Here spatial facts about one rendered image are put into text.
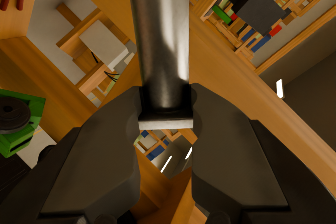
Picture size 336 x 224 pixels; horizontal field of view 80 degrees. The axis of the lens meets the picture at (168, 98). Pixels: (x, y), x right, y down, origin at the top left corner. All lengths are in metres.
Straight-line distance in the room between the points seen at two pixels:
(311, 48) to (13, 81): 10.08
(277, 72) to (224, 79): 10.11
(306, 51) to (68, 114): 10.00
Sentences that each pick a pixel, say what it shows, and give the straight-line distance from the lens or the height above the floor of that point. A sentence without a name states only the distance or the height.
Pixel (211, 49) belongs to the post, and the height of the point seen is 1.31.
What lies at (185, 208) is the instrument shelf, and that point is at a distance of 0.53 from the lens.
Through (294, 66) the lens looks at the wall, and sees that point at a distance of 10.39.
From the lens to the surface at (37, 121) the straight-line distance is 0.53.
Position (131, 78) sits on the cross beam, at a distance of 0.51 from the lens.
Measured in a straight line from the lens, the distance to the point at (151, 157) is 6.18.
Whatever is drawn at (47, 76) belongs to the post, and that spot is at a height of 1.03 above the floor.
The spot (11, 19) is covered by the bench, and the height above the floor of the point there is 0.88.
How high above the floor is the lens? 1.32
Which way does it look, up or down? 1 degrees down
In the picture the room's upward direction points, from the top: 135 degrees clockwise
